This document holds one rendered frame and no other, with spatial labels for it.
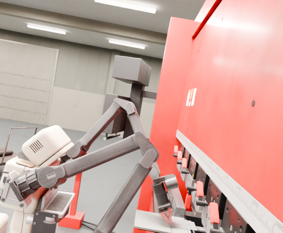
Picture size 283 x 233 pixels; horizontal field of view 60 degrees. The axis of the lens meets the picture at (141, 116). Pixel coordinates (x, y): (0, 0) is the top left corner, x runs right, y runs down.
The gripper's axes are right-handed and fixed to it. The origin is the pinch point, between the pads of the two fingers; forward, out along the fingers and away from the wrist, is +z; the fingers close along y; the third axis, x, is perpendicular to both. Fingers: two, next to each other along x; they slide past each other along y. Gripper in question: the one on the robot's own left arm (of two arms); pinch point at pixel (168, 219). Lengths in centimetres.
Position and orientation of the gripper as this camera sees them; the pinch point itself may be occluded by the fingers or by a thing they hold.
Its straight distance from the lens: 136.2
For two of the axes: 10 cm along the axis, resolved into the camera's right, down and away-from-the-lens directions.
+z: 3.0, 9.5, 0.4
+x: -9.5, 3.0, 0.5
